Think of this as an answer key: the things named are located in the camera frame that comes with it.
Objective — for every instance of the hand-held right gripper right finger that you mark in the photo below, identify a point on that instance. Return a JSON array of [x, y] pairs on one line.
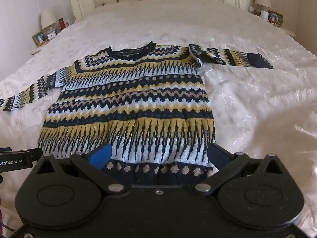
[[219, 153]]

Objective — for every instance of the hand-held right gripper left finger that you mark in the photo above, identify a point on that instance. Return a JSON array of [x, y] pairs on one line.
[[101, 155]]

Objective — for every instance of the patterned knit sweater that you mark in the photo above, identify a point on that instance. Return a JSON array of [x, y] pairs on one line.
[[128, 99]]

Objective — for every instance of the white bed with bedspread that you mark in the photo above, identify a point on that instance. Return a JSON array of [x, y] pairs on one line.
[[247, 104]]

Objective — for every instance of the white nightstand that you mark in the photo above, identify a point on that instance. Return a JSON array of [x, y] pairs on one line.
[[288, 31], [37, 50]]

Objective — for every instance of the small desk clock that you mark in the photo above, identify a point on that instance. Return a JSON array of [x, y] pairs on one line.
[[51, 35]]

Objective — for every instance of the red bottle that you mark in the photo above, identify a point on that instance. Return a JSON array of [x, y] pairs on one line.
[[61, 23]]

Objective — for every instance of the wooden photo frame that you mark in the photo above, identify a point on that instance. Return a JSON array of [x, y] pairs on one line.
[[39, 38]]

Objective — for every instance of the gold photo frame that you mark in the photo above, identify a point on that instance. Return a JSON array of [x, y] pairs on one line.
[[275, 17]]

